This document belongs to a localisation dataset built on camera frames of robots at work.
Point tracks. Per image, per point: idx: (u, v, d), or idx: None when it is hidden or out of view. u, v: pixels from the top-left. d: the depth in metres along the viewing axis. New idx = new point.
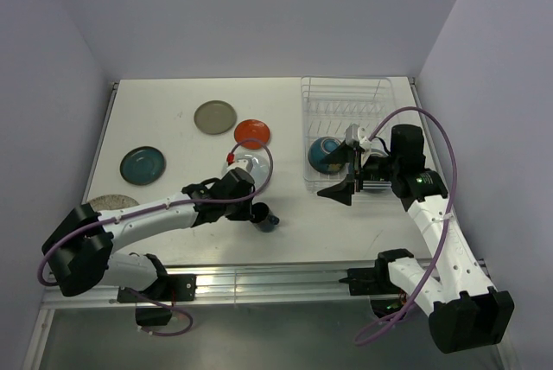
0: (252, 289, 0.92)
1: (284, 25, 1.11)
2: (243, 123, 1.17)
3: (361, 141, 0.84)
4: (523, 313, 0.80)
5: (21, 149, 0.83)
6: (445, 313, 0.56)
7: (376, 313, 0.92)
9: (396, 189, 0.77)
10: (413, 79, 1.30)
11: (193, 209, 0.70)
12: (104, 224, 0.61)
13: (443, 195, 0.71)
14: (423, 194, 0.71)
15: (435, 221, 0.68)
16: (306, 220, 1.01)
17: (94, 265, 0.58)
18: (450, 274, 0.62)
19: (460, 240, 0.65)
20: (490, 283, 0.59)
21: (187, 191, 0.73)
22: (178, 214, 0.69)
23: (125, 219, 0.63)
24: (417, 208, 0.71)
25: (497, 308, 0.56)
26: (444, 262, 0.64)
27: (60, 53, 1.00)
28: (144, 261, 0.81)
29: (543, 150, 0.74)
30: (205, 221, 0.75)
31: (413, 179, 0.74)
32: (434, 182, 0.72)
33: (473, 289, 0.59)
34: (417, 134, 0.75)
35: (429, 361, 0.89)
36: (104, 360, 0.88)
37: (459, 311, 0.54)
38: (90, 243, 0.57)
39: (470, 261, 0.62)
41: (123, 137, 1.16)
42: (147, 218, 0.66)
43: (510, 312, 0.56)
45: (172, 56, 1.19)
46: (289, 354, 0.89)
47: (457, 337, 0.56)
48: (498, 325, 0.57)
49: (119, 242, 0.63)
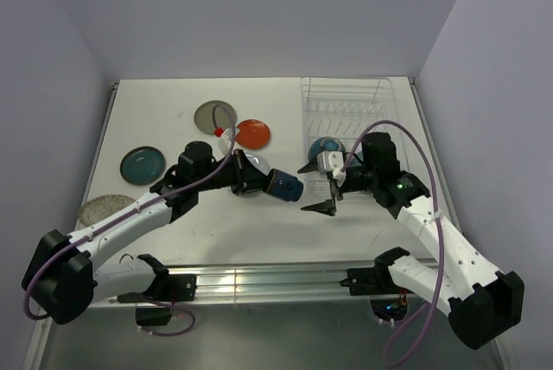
0: (253, 289, 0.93)
1: (285, 24, 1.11)
2: (243, 123, 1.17)
3: (335, 171, 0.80)
4: (524, 313, 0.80)
5: (20, 148, 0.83)
6: (466, 310, 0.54)
7: (376, 313, 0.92)
9: (380, 200, 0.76)
10: (413, 79, 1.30)
11: (167, 204, 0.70)
12: (79, 245, 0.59)
13: (427, 194, 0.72)
14: (409, 198, 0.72)
15: (428, 222, 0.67)
16: (306, 220, 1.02)
17: (81, 283, 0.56)
18: (457, 269, 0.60)
19: (455, 234, 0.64)
20: (496, 268, 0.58)
21: (155, 189, 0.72)
22: (151, 215, 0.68)
23: (98, 234, 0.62)
24: (407, 214, 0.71)
25: (511, 290, 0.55)
26: (448, 258, 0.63)
27: (60, 51, 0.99)
28: (138, 264, 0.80)
29: (543, 150, 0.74)
30: (183, 212, 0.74)
31: (394, 186, 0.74)
32: (414, 184, 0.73)
33: (482, 278, 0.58)
34: (386, 141, 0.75)
35: (429, 361, 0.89)
36: (104, 361, 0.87)
37: (479, 306, 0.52)
38: (68, 265, 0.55)
39: (472, 251, 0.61)
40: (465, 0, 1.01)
41: (123, 137, 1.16)
42: (119, 227, 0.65)
43: (523, 290, 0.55)
45: (172, 55, 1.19)
46: (289, 354, 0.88)
47: (482, 330, 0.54)
48: (515, 306, 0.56)
49: (99, 259, 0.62)
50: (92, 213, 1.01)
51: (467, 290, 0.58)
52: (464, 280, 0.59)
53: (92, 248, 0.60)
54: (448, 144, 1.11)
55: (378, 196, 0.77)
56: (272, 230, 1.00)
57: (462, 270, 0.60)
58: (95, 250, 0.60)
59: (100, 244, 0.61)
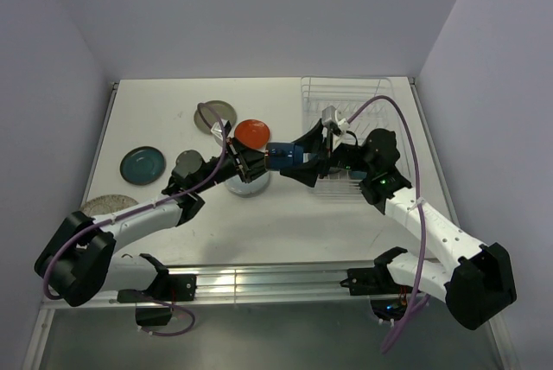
0: (252, 289, 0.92)
1: (285, 24, 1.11)
2: (243, 123, 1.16)
3: (340, 123, 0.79)
4: (524, 314, 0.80)
5: (20, 148, 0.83)
6: (455, 284, 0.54)
7: (376, 313, 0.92)
9: (367, 198, 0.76)
10: (413, 79, 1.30)
11: (178, 206, 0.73)
12: (103, 225, 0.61)
13: (409, 186, 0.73)
14: (391, 191, 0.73)
15: (411, 209, 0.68)
16: (306, 220, 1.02)
17: (104, 264, 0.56)
18: (442, 247, 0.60)
19: (439, 216, 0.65)
20: (479, 242, 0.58)
21: (167, 191, 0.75)
22: (164, 213, 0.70)
23: (120, 219, 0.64)
24: (392, 206, 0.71)
25: (497, 261, 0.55)
26: (434, 240, 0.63)
27: (60, 52, 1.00)
28: (142, 260, 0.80)
29: (543, 150, 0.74)
30: (193, 214, 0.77)
31: (379, 185, 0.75)
32: (397, 179, 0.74)
33: (467, 252, 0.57)
34: (385, 141, 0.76)
35: (429, 362, 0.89)
36: (104, 362, 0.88)
37: (465, 277, 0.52)
38: (92, 243, 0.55)
39: (455, 230, 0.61)
40: (465, 0, 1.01)
41: (123, 136, 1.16)
42: (141, 216, 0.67)
43: (509, 259, 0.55)
45: (173, 55, 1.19)
46: (289, 354, 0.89)
47: (476, 306, 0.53)
48: (505, 277, 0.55)
49: (117, 244, 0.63)
50: (92, 213, 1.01)
51: (454, 264, 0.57)
52: (449, 257, 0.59)
53: (114, 229, 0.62)
54: (448, 143, 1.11)
55: (365, 193, 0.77)
56: (271, 230, 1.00)
57: (447, 247, 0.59)
58: (117, 232, 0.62)
59: (122, 227, 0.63)
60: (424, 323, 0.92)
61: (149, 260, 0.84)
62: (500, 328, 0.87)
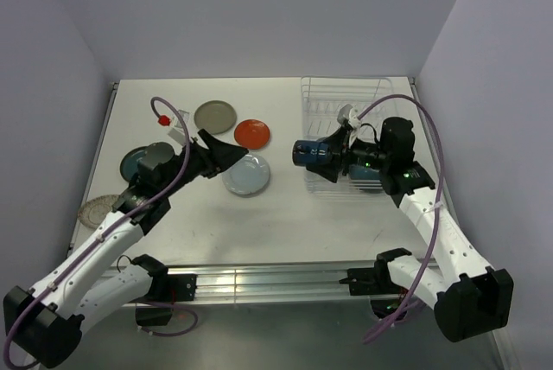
0: (253, 289, 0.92)
1: (285, 25, 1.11)
2: (243, 123, 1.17)
3: (352, 119, 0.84)
4: (527, 314, 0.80)
5: (20, 148, 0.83)
6: (448, 298, 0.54)
7: (376, 313, 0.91)
9: (385, 188, 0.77)
10: (413, 79, 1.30)
11: (132, 223, 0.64)
12: (43, 297, 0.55)
13: (431, 186, 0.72)
14: (412, 187, 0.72)
15: (427, 212, 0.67)
16: (306, 220, 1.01)
17: (60, 333, 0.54)
18: (448, 258, 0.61)
19: (454, 227, 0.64)
20: (486, 264, 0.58)
21: (118, 208, 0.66)
22: (117, 241, 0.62)
23: (62, 280, 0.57)
24: (409, 202, 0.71)
25: (498, 288, 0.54)
26: (441, 248, 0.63)
27: (60, 51, 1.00)
28: (131, 273, 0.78)
29: (543, 150, 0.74)
30: (155, 220, 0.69)
31: (401, 176, 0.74)
32: (421, 176, 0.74)
33: (471, 271, 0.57)
34: (407, 129, 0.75)
35: (428, 361, 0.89)
36: (104, 362, 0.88)
37: (460, 294, 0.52)
38: (38, 324, 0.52)
39: (466, 245, 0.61)
40: None
41: (123, 136, 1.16)
42: (88, 261, 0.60)
43: (511, 289, 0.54)
45: (172, 55, 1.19)
46: (289, 354, 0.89)
47: (463, 322, 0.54)
48: (501, 304, 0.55)
49: (72, 303, 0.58)
50: (92, 213, 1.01)
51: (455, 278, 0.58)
52: (452, 270, 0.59)
53: (58, 298, 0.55)
54: (448, 144, 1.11)
55: (384, 182, 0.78)
56: (271, 229, 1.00)
57: (452, 258, 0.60)
58: (61, 299, 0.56)
59: (66, 290, 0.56)
60: (424, 324, 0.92)
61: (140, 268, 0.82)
62: (500, 328, 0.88)
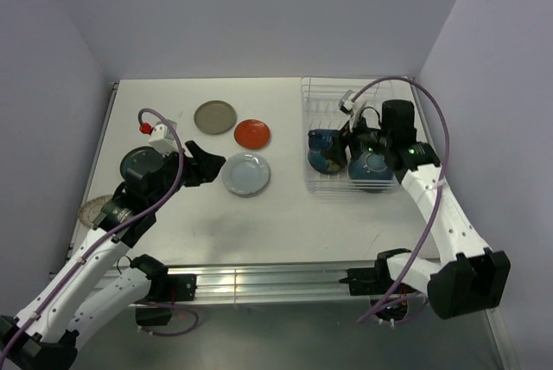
0: (253, 289, 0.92)
1: (285, 25, 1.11)
2: (243, 123, 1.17)
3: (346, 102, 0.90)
4: (528, 314, 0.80)
5: (20, 148, 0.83)
6: (443, 277, 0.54)
7: (377, 313, 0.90)
9: (388, 163, 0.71)
10: (413, 79, 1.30)
11: (113, 243, 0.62)
12: (28, 328, 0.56)
13: (436, 163, 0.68)
14: (416, 163, 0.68)
15: (429, 188, 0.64)
16: (306, 220, 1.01)
17: (50, 358, 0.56)
18: (446, 238, 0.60)
19: (455, 205, 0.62)
20: (485, 244, 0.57)
21: (100, 224, 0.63)
22: (99, 261, 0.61)
23: (45, 308, 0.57)
24: (411, 178, 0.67)
25: (494, 268, 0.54)
26: (440, 227, 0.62)
27: (60, 52, 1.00)
28: (130, 277, 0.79)
29: (543, 150, 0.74)
30: (141, 234, 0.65)
31: (406, 151, 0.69)
32: (426, 152, 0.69)
33: (468, 251, 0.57)
34: (408, 104, 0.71)
35: (428, 361, 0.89)
36: (104, 361, 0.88)
37: (456, 273, 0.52)
38: (24, 354, 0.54)
39: (466, 224, 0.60)
40: (465, 0, 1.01)
41: (123, 136, 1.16)
42: (70, 285, 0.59)
43: (508, 271, 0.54)
45: (173, 56, 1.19)
46: (289, 354, 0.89)
47: (455, 302, 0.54)
48: (496, 285, 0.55)
49: (59, 328, 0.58)
50: (92, 213, 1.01)
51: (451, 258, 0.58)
52: (450, 249, 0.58)
53: (41, 328, 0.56)
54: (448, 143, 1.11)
55: (387, 158, 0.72)
56: (271, 229, 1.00)
57: (450, 238, 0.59)
58: (46, 328, 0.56)
59: (48, 318, 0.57)
60: (423, 323, 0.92)
61: (139, 271, 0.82)
62: (500, 328, 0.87)
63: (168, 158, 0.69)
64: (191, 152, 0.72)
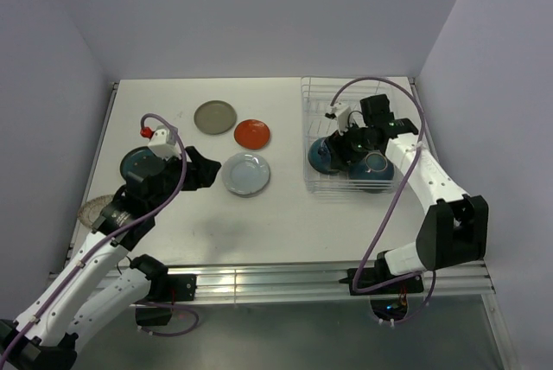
0: (252, 289, 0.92)
1: (285, 25, 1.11)
2: (243, 123, 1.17)
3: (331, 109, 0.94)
4: (529, 315, 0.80)
5: (20, 148, 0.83)
6: (429, 223, 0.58)
7: (376, 313, 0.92)
9: (371, 137, 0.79)
10: (413, 79, 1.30)
11: (112, 246, 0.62)
12: (27, 331, 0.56)
13: (415, 132, 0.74)
14: (397, 133, 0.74)
15: (409, 151, 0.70)
16: (306, 220, 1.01)
17: (50, 360, 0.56)
18: (427, 188, 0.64)
19: (434, 163, 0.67)
20: (463, 191, 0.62)
21: (99, 227, 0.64)
22: (98, 264, 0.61)
23: (44, 312, 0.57)
24: (392, 146, 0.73)
25: (473, 210, 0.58)
26: (421, 182, 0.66)
27: (60, 52, 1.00)
28: (129, 278, 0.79)
29: (543, 151, 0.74)
30: (140, 237, 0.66)
31: (385, 124, 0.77)
32: (405, 124, 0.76)
33: (448, 196, 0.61)
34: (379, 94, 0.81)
35: (428, 362, 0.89)
36: (104, 361, 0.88)
37: (438, 214, 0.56)
38: (24, 358, 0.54)
39: (444, 176, 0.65)
40: None
41: (123, 136, 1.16)
42: (69, 290, 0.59)
43: (486, 212, 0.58)
45: (172, 55, 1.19)
46: (289, 354, 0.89)
47: (442, 246, 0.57)
48: (478, 228, 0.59)
49: (59, 331, 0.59)
50: (92, 213, 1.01)
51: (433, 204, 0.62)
52: (431, 198, 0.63)
53: (41, 331, 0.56)
54: (448, 143, 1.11)
55: (371, 133, 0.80)
56: (271, 228, 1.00)
57: (431, 188, 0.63)
58: (45, 332, 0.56)
59: (47, 323, 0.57)
60: (423, 323, 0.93)
61: (139, 271, 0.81)
62: (501, 328, 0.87)
63: (168, 162, 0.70)
64: (191, 158, 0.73)
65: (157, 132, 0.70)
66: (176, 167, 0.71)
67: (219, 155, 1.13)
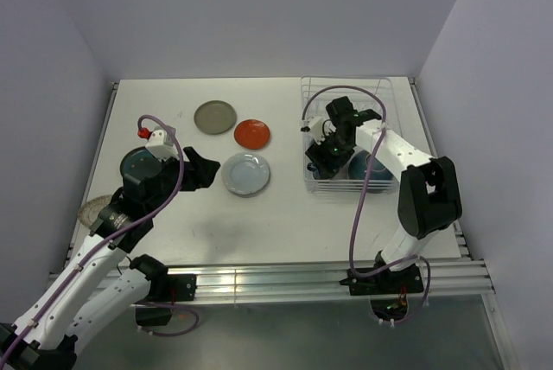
0: (253, 289, 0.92)
1: (285, 25, 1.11)
2: (243, 123, 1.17)
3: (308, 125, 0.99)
4: (529, 315, 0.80)
5: (20, 149, 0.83)
6: (403, 189, 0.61)
7: (376, 313, 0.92)
9: (341, 134, 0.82)
10: (413, 79, 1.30)
11: (110, 249, 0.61)
12: (25, 335, 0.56)
13: (378, 118, 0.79)
14: (360, 121, 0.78)
15: (375, 134, 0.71)
16: (305, 220, 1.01)
17: (49, 363, 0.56)
18: (396, 160, 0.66)
19: (400, 138, 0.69)
20: (429, 156, 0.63)
21: (97, 230, 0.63)
22: (96, 268, 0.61)
23: (42, 315, 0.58)
24: (360, 133, 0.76)
25: (442, 169, 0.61)
26: (390, 156, 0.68)
27: (60, 51, 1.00)
28: (129, 280, 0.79)
29: (543, 151, 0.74)
30: (139, 239, 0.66)
31: (351, 116, 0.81)
32: (367, 112, 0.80)
33: (416, 162, 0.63)
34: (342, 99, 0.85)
35: (428, 362, 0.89)
36: (104, 361, 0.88)
37: (409, 176, 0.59)
38: (22, 362, 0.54)
39: (410, 146, 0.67)
40: None
41: (123, 136, 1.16)
42: (67, 293, 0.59)
43: (454, 169, 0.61)
45: (172, 55, 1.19)
46: (289, 354, 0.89)
47: (420, 208, 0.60)
48: (450, 187, 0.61)
49: (58, 334, 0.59)
50: (92, 213, 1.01)
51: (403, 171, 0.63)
52: (402, 168, 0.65)
53: (40, 334, 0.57)
54: (448, 143, 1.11)
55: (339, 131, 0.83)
56: (271, 228, 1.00)
57: (399, 159, 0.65)
58: (43, 335, 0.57)
59: (46, 327, 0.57)
60: (423, 323, 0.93)
61: (139, 271, 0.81)
62: (501, 328, 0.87)
63: (167, 163, 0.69)
64: (189, 158, 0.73)
65: (154, 135, 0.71)
66: (174, 168, 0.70)
67: (218, 155, 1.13)
